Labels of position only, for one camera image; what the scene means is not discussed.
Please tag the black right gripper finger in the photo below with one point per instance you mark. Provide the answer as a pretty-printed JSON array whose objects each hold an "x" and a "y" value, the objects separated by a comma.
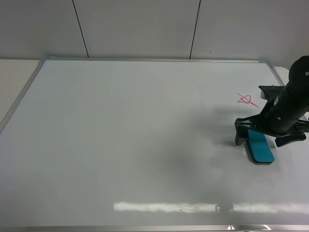
[
  {"x": 242, "y": 126},
  {"x": 295, "y": 137}
]

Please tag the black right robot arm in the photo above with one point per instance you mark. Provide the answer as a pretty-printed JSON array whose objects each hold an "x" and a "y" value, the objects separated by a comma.
[{"x": 281, "y": 115}]

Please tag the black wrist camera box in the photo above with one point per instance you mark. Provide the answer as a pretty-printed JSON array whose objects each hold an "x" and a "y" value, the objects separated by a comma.
[{"x": 270, "y": 92}]

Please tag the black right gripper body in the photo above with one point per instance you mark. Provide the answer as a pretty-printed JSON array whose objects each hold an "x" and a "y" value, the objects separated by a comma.
[{"x": 269, "y": 122}]

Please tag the blue whiteboard eraser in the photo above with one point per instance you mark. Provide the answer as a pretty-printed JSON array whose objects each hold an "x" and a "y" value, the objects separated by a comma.
[{"x": 258, "y": 150}]

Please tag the red marker scribble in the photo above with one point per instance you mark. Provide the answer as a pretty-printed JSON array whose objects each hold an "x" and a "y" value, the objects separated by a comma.
[{"x": 246, "y": 99}]

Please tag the white whiteboard with aluminium frame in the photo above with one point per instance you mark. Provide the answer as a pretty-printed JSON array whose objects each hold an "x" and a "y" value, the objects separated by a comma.
[{"x": 94, "y": 145}]

